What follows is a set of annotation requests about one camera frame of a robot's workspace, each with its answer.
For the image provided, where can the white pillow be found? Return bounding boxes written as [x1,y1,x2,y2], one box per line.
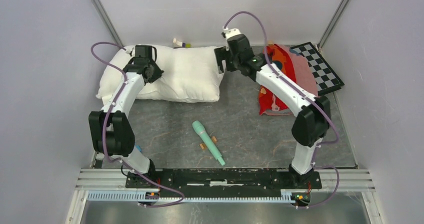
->
[96,44,225,106]

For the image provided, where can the pink red patterned pillowcase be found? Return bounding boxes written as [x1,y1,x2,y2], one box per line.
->
[258,44,319,116]

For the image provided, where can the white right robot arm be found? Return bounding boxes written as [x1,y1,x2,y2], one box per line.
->
[214,29,332,188]

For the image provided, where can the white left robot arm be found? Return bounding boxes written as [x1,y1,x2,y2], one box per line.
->
[88,45,163,188]

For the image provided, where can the small toy bottle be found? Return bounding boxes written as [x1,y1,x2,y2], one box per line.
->
[172,38,192,48]

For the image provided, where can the teal toy microphone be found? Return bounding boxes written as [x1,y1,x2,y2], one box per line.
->
[192,121,226,166]

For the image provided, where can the black white checkerboard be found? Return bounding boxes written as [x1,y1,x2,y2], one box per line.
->
[290,42,345,95]

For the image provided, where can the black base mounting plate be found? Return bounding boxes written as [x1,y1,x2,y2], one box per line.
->
[125,168,322,197]

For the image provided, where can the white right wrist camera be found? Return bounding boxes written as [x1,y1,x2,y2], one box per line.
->
[222,28,241,40]

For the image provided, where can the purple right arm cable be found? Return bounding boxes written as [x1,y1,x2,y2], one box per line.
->
[222,11,341,209]

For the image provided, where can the light blue cable duct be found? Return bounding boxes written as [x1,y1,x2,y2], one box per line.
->
[87,190,295,204]

